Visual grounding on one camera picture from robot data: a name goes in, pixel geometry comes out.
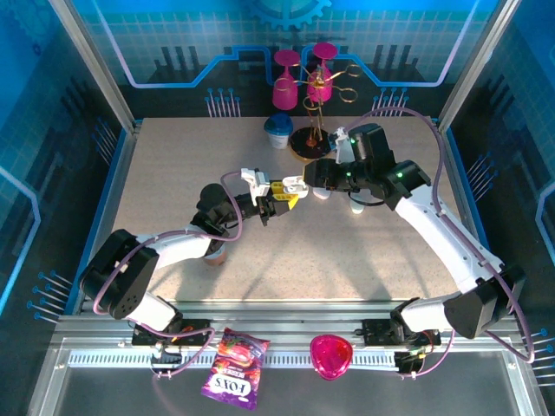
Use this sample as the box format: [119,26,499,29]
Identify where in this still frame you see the gold stand with pink glasses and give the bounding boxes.
[289,62,362,164]

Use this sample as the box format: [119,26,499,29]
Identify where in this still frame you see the white cup with blue lid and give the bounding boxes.
[263,113,294,151]

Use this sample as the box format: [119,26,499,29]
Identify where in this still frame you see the pink wine glass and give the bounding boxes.
[304,42,338,103]
[271,49,301,112]

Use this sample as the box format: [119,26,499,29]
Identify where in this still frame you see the small black connector module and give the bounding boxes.
[394,348,425,376]
[150,341,184,370]

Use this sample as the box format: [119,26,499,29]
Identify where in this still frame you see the pink plastic bowl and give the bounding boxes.
[309,333,355,381]

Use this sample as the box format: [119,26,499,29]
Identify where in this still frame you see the purple candy bag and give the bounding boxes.
[200,328,271,411]

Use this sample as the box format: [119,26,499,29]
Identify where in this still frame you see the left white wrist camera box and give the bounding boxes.
[239,167,272,198]

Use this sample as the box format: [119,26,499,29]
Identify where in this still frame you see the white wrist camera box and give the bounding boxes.
[328,126,355,164]
[239,167,272,198]

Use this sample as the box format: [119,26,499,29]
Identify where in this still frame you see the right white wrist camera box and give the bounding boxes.
[328,126,355,164]

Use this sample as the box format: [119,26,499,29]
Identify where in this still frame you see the aluminium rail beam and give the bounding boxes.
[51,298,521,353]

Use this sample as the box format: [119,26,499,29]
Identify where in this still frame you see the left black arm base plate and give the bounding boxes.
[131,318,214,348]

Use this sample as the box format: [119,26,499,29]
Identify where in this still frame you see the aluminium frame post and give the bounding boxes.
[46,0,144,135]
[434,0,522,133]

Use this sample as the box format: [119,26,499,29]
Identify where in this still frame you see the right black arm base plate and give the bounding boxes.
[362,318,442,348]

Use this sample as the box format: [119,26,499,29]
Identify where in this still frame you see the white slotted cable duct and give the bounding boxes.
[68,351,399,368]

